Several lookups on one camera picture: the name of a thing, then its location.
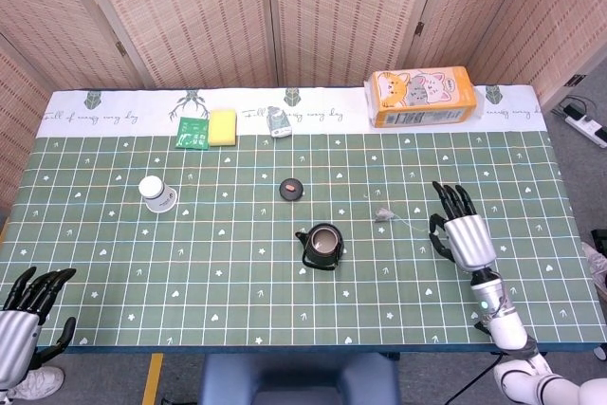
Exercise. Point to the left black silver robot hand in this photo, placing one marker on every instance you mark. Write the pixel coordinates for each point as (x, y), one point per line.
(16, 329)

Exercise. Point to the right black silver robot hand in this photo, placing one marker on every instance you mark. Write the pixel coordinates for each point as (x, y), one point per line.
(467, 239)

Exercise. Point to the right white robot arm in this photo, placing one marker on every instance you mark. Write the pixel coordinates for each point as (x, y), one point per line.
(502, 324)

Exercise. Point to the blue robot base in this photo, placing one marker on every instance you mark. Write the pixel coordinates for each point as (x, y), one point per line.
(299, 379)

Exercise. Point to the black teapot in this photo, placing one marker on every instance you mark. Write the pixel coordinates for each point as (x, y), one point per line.
(322, 246)

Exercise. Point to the black teapot lid orange knob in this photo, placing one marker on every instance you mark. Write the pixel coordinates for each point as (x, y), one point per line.
(290, 189)

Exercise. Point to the green packet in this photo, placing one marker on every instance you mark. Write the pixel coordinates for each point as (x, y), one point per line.
(192, 134)

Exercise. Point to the white pink sneaker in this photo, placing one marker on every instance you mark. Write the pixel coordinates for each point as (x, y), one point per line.
(598, 265)

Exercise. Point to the yellow floor tape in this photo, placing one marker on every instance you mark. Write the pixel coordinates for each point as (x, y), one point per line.
(153, 379)

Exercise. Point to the orange cat tissue pack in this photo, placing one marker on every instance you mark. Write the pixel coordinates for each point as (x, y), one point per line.
(419, 99)

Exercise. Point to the white power strip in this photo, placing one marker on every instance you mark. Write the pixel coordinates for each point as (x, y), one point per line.
(588, 128)

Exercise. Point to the white paper cup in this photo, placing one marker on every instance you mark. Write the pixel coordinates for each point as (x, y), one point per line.
(159, 195)

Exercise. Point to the small white green pouch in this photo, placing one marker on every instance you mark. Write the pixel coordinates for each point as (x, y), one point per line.
(278, 123)

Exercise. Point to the wicker folding screen panel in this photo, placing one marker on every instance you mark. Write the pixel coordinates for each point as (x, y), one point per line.
(550, 30)
(351, 16)
(465, 11)
(14, 106)
(189, 16)
(66, 11)

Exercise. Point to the green grid tablecloth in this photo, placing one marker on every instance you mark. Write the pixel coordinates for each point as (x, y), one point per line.
(237, 291)

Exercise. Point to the yellow sponge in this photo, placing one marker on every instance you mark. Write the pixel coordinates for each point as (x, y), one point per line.
(223, 128)

